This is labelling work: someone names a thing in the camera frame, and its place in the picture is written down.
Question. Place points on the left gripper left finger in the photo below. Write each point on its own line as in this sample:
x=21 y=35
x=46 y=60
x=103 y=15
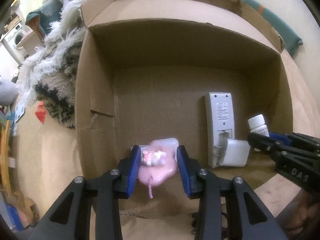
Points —
x=69 y=216

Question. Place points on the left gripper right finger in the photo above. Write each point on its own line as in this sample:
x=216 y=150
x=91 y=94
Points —
x=228 y=209

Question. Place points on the white pill bottle blue label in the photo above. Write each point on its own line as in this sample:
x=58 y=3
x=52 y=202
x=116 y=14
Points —
x=257 y=125

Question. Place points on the white power adapter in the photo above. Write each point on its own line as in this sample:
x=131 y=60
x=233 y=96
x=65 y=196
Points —
x=234 y=153

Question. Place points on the white remote control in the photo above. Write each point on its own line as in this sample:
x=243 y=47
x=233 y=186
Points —
x=220 y=123

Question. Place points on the pink plush toy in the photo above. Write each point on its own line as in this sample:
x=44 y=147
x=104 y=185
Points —
x=156 y=166

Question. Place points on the white earbuds case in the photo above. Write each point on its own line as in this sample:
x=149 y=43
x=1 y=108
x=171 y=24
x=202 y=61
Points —
x=169 y=146

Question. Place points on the person right hand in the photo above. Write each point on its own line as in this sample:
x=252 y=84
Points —
x=300 y=218

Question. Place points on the beige bed cover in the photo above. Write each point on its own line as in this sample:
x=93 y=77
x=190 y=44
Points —
x=48 y=160

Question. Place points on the red snack bag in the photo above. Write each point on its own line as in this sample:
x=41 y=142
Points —
x=41 y=112

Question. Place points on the wooden chair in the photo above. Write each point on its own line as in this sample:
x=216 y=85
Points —
x=5 y=179

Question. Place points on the teal cushion with orange stripe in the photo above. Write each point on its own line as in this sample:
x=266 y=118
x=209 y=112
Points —
x=292 y=41

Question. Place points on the fluffy white black blanket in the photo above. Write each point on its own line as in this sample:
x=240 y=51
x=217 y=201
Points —
x=49 y=75

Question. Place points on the brown cardboard box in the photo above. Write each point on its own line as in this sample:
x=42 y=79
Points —
x=146 y=65

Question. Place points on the white washing machine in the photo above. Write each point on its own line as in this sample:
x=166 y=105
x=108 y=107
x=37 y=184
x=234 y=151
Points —
x=12 y=43

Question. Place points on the teal bag on chair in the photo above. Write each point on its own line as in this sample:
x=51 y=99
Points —
x=40 y=20

